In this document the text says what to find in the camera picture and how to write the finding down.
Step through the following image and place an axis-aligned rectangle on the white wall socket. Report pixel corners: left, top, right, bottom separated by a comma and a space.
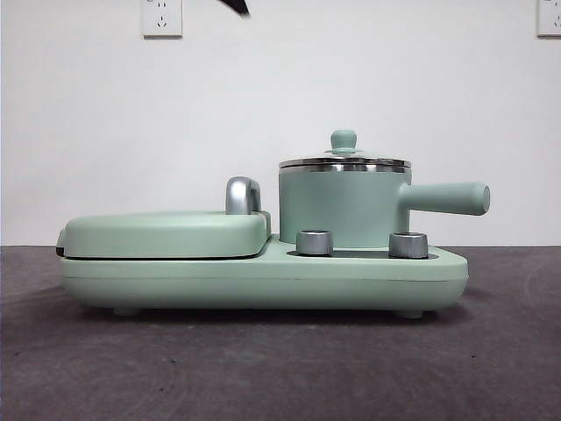
536, 0, 561, 38
141, 0, 183, 39

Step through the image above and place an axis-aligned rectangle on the green breakfast machine base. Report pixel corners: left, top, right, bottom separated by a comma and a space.
60, 232, 469, 318

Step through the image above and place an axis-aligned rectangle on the glass lid with green knob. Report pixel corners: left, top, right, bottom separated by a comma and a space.
279, 129, 412, 170

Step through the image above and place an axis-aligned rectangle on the green griddle cover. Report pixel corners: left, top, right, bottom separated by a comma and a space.
56, 210, 273, 260

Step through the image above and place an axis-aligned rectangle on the silver control knob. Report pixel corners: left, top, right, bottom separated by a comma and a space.
295, 229, 333, 256
388, 232, 430, 260

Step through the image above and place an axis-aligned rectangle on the chrome cover handle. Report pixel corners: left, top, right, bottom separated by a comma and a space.
225, 176, 263, 217

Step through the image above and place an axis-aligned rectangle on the green pot with handle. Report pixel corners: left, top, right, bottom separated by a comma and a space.
278, 165, 492, 247

